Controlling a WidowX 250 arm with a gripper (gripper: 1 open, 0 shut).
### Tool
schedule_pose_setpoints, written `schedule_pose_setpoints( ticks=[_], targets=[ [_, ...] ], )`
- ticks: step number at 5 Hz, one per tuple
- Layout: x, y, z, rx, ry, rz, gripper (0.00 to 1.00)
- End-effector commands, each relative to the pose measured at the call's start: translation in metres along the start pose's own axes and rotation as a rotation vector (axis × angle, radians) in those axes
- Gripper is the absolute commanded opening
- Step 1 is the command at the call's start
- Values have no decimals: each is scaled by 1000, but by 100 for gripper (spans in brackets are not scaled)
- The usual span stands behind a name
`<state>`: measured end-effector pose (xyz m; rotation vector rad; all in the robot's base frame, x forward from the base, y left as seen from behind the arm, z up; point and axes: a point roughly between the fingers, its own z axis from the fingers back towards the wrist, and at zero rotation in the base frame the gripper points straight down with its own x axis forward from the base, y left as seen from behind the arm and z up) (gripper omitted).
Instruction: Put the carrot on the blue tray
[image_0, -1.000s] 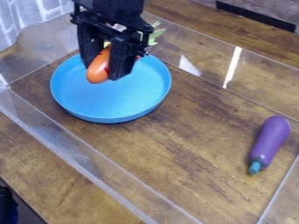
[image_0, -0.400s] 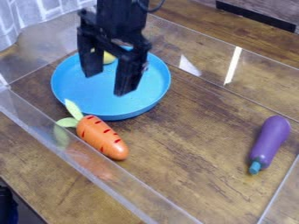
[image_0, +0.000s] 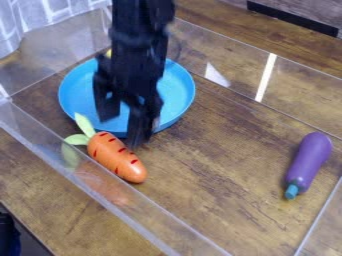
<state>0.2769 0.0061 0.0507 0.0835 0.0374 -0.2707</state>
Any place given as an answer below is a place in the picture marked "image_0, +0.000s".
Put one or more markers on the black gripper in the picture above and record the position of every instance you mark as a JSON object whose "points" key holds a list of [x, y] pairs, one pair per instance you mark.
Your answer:
{"points": [[125, 78]]}

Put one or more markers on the blue round tray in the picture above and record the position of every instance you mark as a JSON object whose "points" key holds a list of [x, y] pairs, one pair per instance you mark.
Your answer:
{"points": [[176, 89]]}

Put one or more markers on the orange toy carrot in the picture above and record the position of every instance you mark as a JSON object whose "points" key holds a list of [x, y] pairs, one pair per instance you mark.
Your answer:
{"points": [[108, 151]]}

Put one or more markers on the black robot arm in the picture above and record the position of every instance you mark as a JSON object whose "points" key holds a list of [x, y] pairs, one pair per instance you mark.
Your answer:
{"points": [[141, 17]]}

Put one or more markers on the yellow toy lemon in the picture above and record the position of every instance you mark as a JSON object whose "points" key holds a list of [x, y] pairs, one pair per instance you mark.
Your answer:
{"points": [[108, 53]]}

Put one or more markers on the white curtain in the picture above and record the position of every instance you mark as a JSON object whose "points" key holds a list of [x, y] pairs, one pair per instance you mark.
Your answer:
{"points": [[25, 15]]}

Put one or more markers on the purple toy eggplant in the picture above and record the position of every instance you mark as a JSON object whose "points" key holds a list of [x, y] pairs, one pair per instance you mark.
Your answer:
{"points": [[312, 153]]}

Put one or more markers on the clear acrylic enclosure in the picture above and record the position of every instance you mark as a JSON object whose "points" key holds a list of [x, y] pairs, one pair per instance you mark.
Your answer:
{"points": [[268, 87]]}

